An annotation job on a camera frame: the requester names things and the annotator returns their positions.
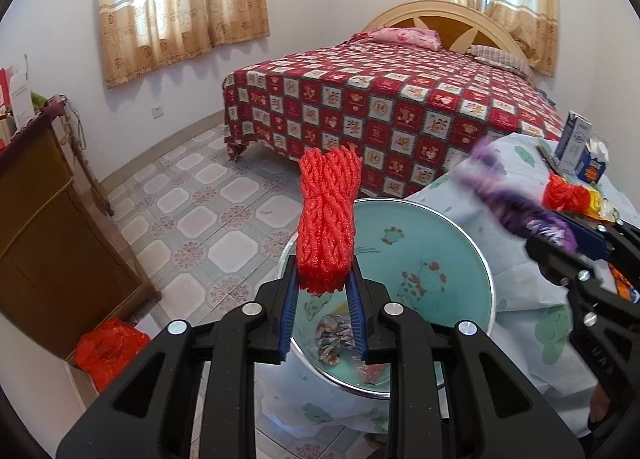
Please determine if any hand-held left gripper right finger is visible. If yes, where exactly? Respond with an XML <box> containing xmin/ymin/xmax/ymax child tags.
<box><xmin>346</xmin><ymin>266</ymin><xmax>586</xmax><ymax>459</ymax></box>

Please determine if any white cardboard box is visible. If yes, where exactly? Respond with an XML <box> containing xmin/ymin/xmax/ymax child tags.
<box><xmin>10</xmin><ymin>54</ymin><xmax>37</xmax><ymax>130</ymax></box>

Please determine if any tall white blue carton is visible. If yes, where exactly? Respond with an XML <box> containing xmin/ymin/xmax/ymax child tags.
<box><xmin>555</xmin><ymin>112</ymin><xmax>593</xmax><ymax>176</ymax></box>

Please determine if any teal cartoon print bucket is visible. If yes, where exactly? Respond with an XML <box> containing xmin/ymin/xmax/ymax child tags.
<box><xmin>277</xmin><ymin>196</ymin><xmax>496</xmax><ymax>397</ymax></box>

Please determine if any yellow plastic bag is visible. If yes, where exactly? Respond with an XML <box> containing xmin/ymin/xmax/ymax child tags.
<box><xmin>587</xmin><ymin>189</ymin><xmax>619</xmax><ymax>221</ymax></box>

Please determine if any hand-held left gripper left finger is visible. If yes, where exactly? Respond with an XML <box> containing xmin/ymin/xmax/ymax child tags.
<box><xmin>55</xmin><ymin>254</ymin><xmax>301</xmax><ymax>459</ymax></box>

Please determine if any red plastic bag with rubbish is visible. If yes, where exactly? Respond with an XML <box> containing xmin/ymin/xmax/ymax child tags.
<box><xmin>75</xmin><ymin>317</ymin><xmax>152</xmax><ymax>392</ymax></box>

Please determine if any person's right forearm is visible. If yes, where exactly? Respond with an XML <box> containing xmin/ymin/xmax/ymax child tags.
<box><xmin>589</xmin><ymin>379</ymin><xmax>619</xmax><ymax>436</ymax></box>

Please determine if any pink pillow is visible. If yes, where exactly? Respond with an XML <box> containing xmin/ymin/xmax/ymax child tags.
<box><xmin>372</xmin><ymin>26</ymin><xmax>442</xmax><ymax>51</ymax></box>

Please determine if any blue carton with white cap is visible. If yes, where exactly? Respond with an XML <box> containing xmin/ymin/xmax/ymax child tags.
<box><xmin>575</xmin><ymin>139</ymin><xmax>609</xmax><ymax>185</ymax></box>

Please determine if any bed with red checkered bedspread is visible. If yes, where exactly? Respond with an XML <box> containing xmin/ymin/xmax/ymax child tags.
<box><xmin>222</xmin><ymin>36</ymin><xmax>568</xmax><ymax>200</ymax></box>

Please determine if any cream wooden headboard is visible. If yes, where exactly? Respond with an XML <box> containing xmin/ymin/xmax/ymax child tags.
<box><xmin>362</xmin><ymin>0</ymin><xmax>537</xmax><ymax>85</ymax></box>

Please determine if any red foam net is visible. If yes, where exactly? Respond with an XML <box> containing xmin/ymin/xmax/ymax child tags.
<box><xmin>297</xmin><ymin>146</ymin><xmax>363</xmax><ymax>297</ymax></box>

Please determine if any striped pillow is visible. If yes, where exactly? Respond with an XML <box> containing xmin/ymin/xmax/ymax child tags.
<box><xmin>470</xmin><ymin>44</ymin><xmax>532</xmax><ymax>76</ymax></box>

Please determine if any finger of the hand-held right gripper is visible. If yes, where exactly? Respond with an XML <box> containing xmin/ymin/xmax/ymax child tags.
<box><xmin>525</xmin><ymin>235</ymin><xmax>602</xmax><ymax>291</ymax></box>
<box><xmin>566</xmin><ymin>219</ymin><xmax>640</xmax><ymax>271</ymax></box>

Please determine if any red printed wrapper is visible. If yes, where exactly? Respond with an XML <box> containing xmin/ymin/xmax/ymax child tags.
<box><xmin>357</xmin><ymin>361</ymin><xmax>389</xmax><ymax>386</ymax></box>

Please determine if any dark narrow sachet strip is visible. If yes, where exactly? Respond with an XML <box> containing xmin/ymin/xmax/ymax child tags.
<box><xmin>537</xmin><ymin>142</ymin><xmax>562</xmax><ymax>171</ymax></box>

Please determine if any purple wrapper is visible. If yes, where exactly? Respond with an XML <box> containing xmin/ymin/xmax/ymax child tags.
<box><xmin>465</xmin><ymin>139</ymin><xmax>582</xmax><ymax>256</ymax></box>

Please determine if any brown wooden cabinet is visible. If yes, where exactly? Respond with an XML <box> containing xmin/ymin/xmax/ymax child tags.
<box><xmin>0</xmin><ymin>99</ymin><xmax>162</xmax><ymax>361</ymax></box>

